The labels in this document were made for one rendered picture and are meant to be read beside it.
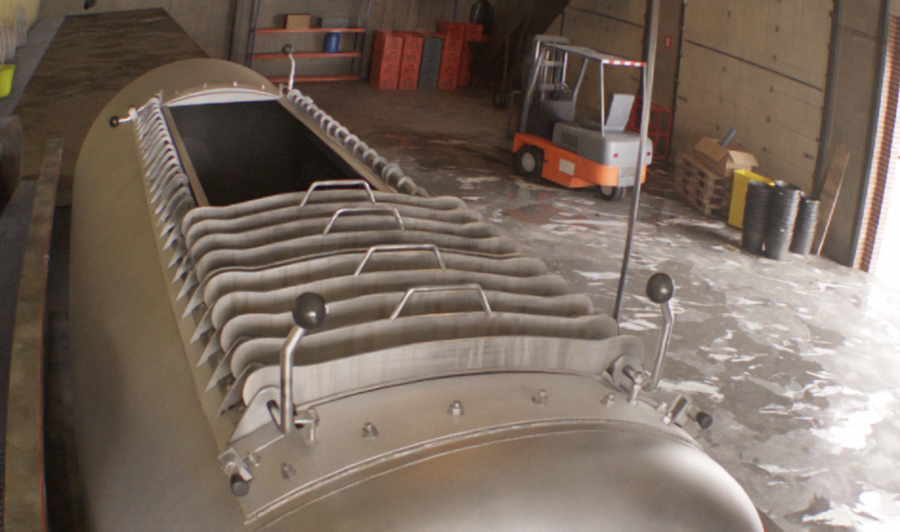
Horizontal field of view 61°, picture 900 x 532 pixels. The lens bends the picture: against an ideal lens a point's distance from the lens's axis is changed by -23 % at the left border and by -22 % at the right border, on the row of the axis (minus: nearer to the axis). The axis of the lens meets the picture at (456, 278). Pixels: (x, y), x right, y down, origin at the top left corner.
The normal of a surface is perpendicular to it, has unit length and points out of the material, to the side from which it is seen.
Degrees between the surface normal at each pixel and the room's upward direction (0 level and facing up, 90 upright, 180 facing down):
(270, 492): 30
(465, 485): 22
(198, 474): 40
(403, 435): 13
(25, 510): 0
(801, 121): 90
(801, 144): 90
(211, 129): 100
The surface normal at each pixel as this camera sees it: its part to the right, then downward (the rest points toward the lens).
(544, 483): 0.26, -0.64
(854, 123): -0.91, 0.05
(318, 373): 0.40, 0.37
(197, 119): 0.31, 0.58
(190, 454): -0.50, -0.68
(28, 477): 0.11, -0.93
